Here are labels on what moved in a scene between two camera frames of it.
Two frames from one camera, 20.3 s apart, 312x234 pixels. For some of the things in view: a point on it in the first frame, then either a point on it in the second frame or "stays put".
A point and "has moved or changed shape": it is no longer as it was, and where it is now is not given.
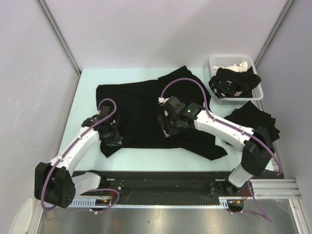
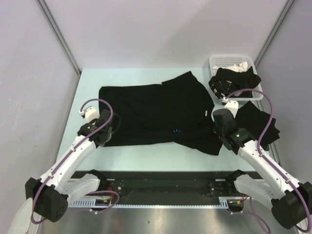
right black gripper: x=167 y=129 to x=215 y=128
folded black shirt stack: x=249 y=115 stays put
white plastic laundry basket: x=220 y=60 stays put
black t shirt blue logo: x=136 y=107 has moved or changed shape
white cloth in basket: x=243 y=67 stays put
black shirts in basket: x=232 y=83 stays put
